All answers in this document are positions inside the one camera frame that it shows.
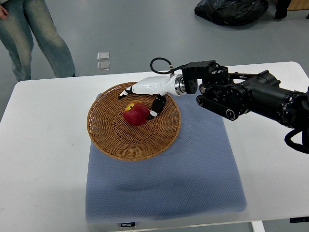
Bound person bare hand left side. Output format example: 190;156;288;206
0;5;9;20

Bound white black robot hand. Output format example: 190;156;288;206
118;76;181;120

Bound red apple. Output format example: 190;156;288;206
123;101;149;126

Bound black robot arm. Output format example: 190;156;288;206
151;60;309;153

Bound brown wicker basket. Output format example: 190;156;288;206
87;82;181;161

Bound person in dark hoodie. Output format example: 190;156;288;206
0;0;76;82

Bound lower metal floor plate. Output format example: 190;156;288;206
97;61;110;71

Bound metal floor plate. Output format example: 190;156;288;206
97;61;110;71
97;52;110;60

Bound upper metal floor plate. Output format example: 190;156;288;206
97;52;110;60

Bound blue grey cushion mat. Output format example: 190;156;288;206
85;95;247;223

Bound black garbage bag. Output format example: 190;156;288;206
194;0;268;26

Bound black table control box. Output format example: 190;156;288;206
120;222;136;228

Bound bystander dark legs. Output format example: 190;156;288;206
274;0;291;20

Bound white table leg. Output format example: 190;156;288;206
251;221;265;232

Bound black table bracket right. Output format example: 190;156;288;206
289;217;309;223

